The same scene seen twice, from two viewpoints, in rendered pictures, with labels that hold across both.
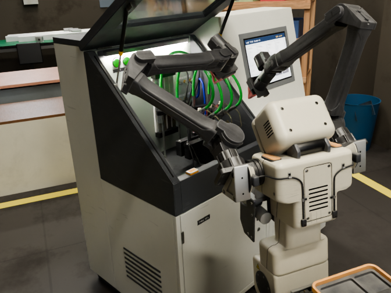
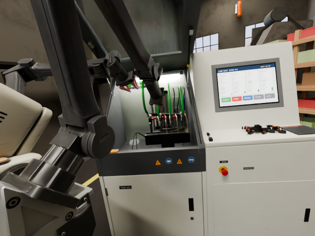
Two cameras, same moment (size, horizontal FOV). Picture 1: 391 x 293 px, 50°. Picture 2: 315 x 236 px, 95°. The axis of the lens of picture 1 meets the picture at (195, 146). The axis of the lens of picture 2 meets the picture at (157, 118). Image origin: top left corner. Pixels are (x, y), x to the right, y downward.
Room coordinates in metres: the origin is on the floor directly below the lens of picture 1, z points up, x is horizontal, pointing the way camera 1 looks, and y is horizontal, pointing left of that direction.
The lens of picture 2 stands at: (1.33, -0.84, 1.34)
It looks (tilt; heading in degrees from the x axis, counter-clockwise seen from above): 13 degrees down; 50
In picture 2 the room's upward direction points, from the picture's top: 6 degrees counter-clockwise
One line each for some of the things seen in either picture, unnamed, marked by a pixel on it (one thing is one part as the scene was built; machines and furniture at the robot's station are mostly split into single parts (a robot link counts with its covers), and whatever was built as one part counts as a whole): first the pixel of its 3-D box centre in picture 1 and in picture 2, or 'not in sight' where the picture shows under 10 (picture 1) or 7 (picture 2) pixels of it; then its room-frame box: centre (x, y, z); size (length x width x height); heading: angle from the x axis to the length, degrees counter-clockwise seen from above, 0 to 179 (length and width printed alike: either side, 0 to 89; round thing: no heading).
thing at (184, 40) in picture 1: (149, 46); (149, 76); (2.18, 0.21, 1.43); 0.54 x 0.03 x 0.02; 134
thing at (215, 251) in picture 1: (228, 247); (155, 217); (1.81, -0.15, 0.44); 0.65 x 0.02 x 0.68; 134
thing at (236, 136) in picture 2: not in sight; (256, 135); (2.38, -0.57, 0.96); 0.70 x 0.22 x 0.03; 134
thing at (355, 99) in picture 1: (357, 122); not in sight; (4.13, -1.70, 0.28); 0.50 x 0.45 x 0.57; 21
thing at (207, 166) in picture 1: (224, 172); (149, 161); (1.82, -0.14, 0.87); 0.62 x 0.04 x 0.16; 134
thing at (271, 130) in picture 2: not in sight; (262, 128); (2.40, -0.60, 1.01); 0.23 x 0.11 x 0.06; 134
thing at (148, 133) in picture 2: (206, 146); (167, 140); (2.08, -0.06, 0.91); 0.34 x 0.10 x 0.15; 134
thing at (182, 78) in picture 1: (185, 81); (178, 98); (2.35, 0.04, 1.20); 0.13 x 0.03 x 0.31; 134
